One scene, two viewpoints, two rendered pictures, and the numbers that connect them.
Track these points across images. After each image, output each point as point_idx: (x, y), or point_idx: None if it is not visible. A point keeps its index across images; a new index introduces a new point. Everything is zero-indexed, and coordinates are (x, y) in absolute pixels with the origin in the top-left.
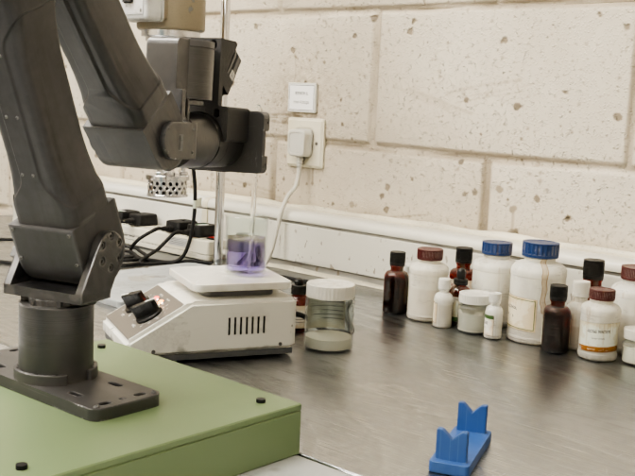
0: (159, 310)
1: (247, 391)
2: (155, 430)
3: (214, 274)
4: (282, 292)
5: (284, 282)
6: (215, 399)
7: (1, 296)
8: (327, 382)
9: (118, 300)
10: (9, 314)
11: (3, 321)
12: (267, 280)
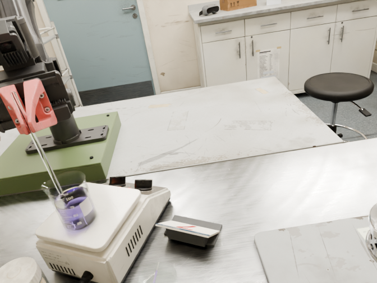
0: (109, 184)
1: (3, 174)
2: (15, 148)
3: (97, 202)
4: (52, 243)
5: (37, 228)
6: (10, 165)
7: (329, 187)
8: (4, 254)
9: (257, 233)
10: (261, 179)
11: (243, 173)
12: (52, 221)
